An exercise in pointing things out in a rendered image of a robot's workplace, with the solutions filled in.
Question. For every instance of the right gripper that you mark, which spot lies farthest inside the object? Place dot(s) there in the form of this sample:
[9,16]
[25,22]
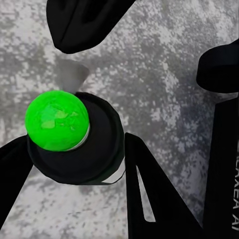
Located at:
[77,25]

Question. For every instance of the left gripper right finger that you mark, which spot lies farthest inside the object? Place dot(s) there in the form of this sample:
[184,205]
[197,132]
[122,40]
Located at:
[174,220]

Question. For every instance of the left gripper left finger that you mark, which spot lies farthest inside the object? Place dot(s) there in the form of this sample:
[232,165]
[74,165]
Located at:
[15,166]

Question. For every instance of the insectifuge atomizer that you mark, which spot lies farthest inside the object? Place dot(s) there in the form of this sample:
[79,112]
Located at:
[75,137]

